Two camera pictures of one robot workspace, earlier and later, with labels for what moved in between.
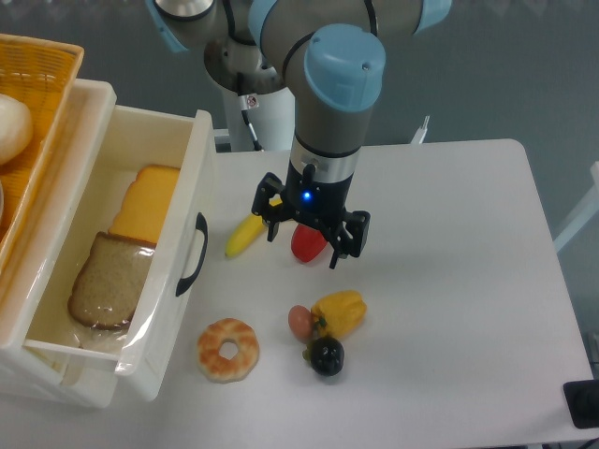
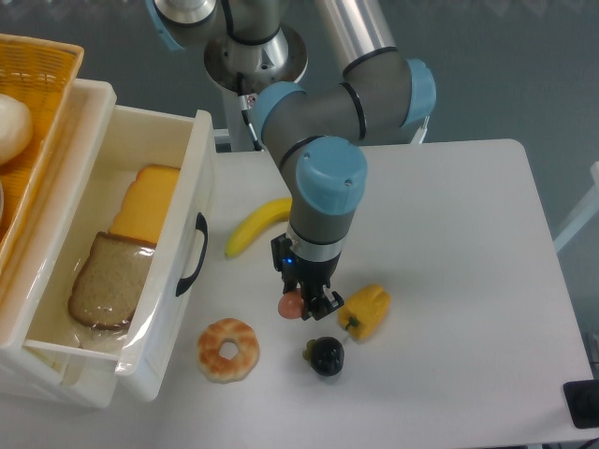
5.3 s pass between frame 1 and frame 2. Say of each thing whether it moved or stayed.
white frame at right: stayed
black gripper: moved
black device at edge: stayed
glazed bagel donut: stayed
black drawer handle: stayed
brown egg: moved
